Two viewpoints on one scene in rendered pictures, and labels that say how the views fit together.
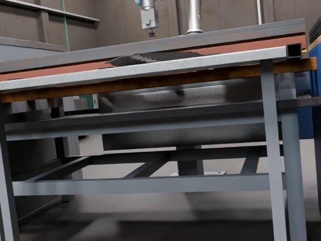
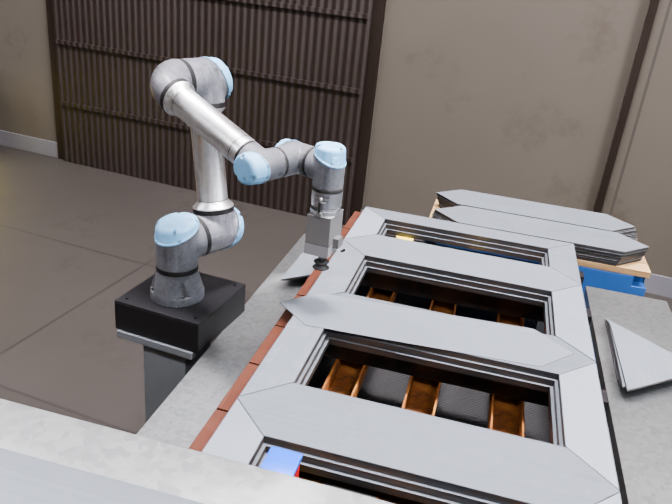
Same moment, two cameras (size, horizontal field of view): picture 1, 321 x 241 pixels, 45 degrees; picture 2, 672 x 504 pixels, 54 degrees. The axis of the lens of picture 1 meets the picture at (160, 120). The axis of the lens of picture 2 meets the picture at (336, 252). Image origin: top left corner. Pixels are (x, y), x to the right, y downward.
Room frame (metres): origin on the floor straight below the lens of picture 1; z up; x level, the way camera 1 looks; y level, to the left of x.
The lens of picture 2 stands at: (2.42, 1.51, 1.70)
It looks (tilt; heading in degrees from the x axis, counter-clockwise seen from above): 24 degrees down; 265
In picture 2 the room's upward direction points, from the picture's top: 6 degrees clockwise
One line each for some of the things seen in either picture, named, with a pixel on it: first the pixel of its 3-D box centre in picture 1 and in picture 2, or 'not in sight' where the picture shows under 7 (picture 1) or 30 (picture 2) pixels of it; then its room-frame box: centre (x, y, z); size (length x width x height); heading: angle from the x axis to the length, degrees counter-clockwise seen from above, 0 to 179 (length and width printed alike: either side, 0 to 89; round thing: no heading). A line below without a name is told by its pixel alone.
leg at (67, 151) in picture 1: (62, 149); not in sight; (2.53, 0.66, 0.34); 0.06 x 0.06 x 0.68; 73
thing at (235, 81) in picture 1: (198, 84); (272, 318); (2.44, -0.26, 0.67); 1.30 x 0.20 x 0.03; 73
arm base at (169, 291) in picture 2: not in sight; (177, 279); (2.71, -0.18, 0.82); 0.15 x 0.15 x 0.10
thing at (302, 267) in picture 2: not in sight; (315, 264); (2.31, -0.59, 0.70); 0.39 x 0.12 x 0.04; 73
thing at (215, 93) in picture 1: (198, 116); not in sight; (2.36, -0.24, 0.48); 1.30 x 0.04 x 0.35; 73
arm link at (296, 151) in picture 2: not in sight; (293, 158); (2.41, -0.06, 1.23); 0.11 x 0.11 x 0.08; 47
